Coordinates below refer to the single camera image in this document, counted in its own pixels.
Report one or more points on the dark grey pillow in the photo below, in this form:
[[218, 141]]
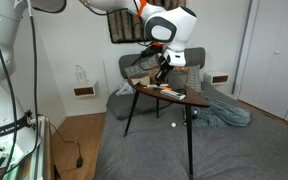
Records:
[[120, 105]]

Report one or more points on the striped shaggy wall rug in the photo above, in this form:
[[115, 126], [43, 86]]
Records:
[[124, 30]]

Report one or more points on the white closet doors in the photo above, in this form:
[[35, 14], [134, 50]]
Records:
[[274, 60]]

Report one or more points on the grey plaid pillow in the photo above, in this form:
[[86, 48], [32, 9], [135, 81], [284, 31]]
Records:
[[194, 80], [135, 70]]

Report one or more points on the black power adapter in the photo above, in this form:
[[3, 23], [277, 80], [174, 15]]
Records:
[[79, 162]]

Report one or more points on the white crumpled cloth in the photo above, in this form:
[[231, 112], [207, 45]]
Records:
[[125, 89]]

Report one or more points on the white floating nightstand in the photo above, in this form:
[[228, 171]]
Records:
[[216, 78], [85, 89]]

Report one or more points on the grey wall trim strip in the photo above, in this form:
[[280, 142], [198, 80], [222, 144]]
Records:
[[241, 50]]

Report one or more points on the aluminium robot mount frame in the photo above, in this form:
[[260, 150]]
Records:
[[41, 150]]

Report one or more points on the grey black flat tool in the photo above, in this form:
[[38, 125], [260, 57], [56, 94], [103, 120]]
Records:
[[152, 87]]

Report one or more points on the grey bed mattress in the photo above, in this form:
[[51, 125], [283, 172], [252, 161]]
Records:
[[237, 150]]

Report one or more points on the brown paper envelope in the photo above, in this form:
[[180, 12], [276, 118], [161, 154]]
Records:
[[142, 81]]

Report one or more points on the grey square container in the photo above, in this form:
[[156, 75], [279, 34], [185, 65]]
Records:
[[179, 81]]

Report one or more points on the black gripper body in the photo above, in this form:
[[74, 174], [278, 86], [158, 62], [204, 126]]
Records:
[[165, 65]]

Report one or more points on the dark wooden side table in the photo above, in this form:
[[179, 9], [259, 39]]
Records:
[[197, 98]]

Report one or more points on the thick white marker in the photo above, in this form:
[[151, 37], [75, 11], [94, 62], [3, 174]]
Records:
[[160, 85]]

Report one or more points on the blue knitted blanket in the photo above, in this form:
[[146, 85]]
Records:
[[227, 115]]

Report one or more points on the small white ball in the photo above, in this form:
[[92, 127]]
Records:
[[173, 124]]

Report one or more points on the red capped marker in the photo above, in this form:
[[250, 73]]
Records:
[[183, 69]]

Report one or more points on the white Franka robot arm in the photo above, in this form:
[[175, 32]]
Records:
[[4, 100]]

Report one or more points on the clear plastic bottle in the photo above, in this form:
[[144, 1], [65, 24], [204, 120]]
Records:
[[80, 75]]

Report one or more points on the orange marker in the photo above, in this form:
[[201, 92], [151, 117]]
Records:
[[168, 89]]

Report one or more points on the white remote controller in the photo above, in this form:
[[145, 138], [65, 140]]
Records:
[[172, 94]]

